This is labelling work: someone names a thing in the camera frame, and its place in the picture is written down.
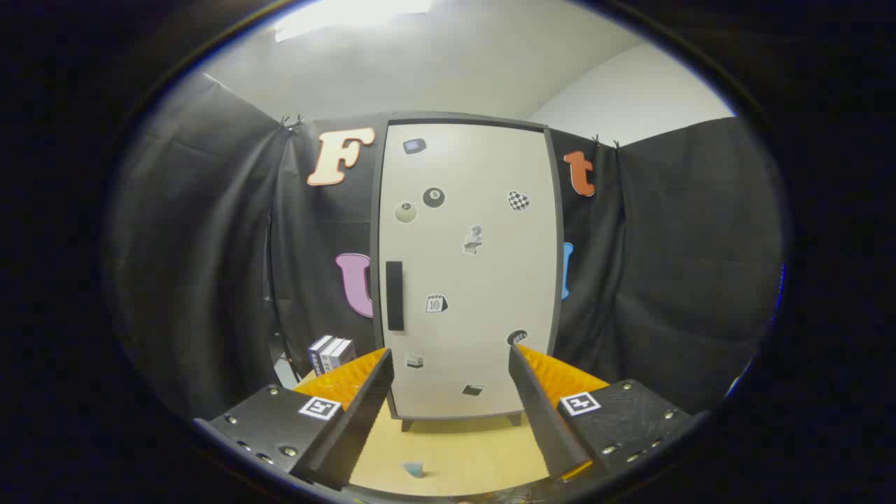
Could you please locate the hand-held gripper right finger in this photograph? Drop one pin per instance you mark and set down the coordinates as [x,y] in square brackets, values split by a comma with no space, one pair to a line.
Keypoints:
[546,420]

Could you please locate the white blue cosmetic tube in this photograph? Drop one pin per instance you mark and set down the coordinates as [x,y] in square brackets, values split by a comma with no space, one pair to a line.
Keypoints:
[414,469]

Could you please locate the black backdrop cloth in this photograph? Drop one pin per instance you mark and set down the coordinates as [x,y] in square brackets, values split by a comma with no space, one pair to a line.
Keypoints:
[196,245]

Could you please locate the white cabinet door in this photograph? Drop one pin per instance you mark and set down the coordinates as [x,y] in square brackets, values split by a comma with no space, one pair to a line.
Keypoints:
[490,294]

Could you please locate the white spine book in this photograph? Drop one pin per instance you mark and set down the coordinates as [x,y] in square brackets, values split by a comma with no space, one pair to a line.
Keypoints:
[327,355]

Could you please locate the dark blue book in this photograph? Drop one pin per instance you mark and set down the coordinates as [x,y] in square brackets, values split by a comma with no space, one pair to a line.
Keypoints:
[316,353]

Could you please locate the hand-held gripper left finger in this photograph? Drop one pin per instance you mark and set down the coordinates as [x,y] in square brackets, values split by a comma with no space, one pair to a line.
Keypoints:
[357,427]

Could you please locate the grey cabinet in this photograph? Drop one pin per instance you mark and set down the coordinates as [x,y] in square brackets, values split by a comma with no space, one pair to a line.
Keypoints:
[455,117]

